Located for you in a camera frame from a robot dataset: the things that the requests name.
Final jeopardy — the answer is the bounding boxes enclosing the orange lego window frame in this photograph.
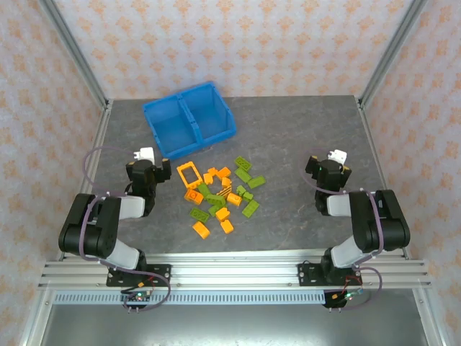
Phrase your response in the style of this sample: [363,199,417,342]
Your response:
[176,161,201,189]

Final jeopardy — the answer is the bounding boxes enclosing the orange curved lego brick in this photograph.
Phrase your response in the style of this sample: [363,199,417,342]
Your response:
[192,221,211,240]

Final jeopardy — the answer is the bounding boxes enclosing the blue divided plastic bin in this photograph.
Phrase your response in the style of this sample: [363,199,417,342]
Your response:
[143,81,238,161]

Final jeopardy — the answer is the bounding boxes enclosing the small circuit board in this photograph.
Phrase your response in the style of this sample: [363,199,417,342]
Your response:
[120,292,152,303]
[333,288,365,302]

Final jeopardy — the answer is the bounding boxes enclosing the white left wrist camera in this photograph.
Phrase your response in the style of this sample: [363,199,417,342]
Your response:
[132,146,156,164]

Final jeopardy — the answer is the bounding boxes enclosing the aluminium table side rail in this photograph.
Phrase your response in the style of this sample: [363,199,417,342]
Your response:
[55,99,115,262]
[354,96,411,260]

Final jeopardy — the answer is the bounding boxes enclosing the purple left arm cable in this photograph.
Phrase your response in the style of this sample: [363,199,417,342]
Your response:
[77,146,172,313]

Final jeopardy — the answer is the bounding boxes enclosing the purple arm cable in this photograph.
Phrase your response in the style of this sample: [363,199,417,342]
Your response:
[77,146,172,313]
[299,147,383,311]

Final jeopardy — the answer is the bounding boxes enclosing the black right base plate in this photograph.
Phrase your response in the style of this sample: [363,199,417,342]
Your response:
[297,262,361,288]

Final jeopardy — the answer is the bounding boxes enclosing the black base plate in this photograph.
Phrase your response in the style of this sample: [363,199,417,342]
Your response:
[106,264,172,288]
[297,262,361,288]

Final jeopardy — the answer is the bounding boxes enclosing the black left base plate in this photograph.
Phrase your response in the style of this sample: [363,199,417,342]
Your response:
[106,264,172,288]

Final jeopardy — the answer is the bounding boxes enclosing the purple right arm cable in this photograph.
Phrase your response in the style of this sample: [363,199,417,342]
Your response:
[299,147,383,311]

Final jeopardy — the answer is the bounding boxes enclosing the aluminium mounting rail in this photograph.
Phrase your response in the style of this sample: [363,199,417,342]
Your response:
[38,252,432,289]

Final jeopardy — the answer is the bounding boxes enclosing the aluminium frame post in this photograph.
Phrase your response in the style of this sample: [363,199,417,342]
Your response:
[37,0,111,111]
[358,0,429,109]

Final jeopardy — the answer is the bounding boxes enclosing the slotted grey cable duct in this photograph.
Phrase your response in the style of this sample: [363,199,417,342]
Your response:
[53,291,327,306]

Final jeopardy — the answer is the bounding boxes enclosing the aluminium frame leg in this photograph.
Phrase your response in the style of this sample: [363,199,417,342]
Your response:
[19,288,55,346]
[412,288,449,346]

